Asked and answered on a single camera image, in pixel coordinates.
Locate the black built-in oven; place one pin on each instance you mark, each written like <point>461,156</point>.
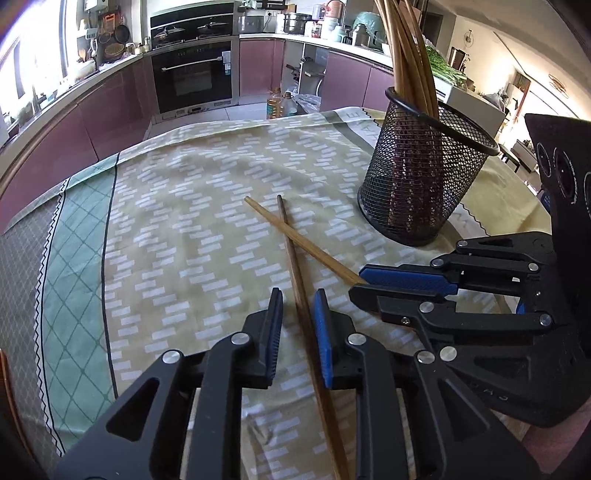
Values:
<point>194,78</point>

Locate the green leafy vegetables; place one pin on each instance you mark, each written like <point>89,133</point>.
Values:
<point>445,69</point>

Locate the black integrated stove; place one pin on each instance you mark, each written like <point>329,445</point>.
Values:
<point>194,16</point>

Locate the beige and green patterned tablecloth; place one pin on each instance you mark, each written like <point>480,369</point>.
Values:
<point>184,207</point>

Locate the dark brown chopstick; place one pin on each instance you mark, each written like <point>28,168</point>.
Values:
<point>295,277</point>

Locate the pink jar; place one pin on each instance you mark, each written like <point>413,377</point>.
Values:
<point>334,9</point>

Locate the purple kitchen cabinets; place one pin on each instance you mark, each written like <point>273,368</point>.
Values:
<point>115,110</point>

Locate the hanging dark frying pan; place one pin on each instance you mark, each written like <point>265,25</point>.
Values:
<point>122,33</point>

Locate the yellow cooking oil bottle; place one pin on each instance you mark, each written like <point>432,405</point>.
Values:
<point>274,106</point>

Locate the clear plastic bag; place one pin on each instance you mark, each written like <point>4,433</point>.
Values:
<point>308,104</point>

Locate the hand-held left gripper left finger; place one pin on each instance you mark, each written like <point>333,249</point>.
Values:
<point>276,323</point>

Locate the lidded black pan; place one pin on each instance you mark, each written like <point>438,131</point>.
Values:
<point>166,33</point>
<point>211,26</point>

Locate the black mesh utensil holder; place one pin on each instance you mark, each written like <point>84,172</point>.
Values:
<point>415,194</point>

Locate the woven basket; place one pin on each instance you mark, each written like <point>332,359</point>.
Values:
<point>113,50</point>

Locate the person's right forearm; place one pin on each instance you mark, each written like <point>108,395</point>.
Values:
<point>540,443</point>

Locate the kitchen window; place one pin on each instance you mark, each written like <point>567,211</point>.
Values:
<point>41,46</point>

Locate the stainless steel pot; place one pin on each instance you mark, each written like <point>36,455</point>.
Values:
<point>296,23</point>

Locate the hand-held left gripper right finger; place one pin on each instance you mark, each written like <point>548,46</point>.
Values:
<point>323,341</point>

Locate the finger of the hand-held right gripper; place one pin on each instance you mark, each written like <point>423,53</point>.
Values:
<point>406,279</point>
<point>392,304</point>

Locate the bunch of wooden chopsticks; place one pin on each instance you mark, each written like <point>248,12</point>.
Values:
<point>404,55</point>

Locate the light bamboo chopstick floral end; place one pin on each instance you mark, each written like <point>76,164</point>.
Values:
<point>300,237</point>

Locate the green-tinted oil bottle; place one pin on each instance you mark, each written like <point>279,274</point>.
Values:
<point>289,106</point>

